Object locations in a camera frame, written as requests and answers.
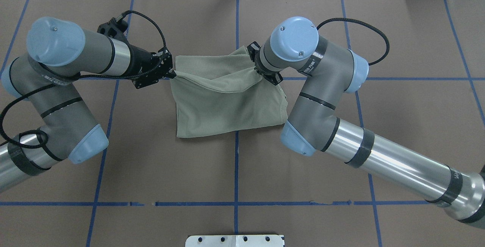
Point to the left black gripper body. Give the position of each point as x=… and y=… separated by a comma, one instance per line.
x=141, y=61

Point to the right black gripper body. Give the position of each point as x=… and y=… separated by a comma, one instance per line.
x=271, y=77

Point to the olive green long-sleeve shirt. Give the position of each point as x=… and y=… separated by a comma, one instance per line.
x=221, y=94

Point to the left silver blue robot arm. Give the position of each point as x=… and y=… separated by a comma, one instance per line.
x=59, y=53

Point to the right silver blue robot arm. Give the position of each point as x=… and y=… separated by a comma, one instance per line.
x=331, y=71

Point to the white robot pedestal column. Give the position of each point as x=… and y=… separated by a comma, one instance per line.
x=245, y=240

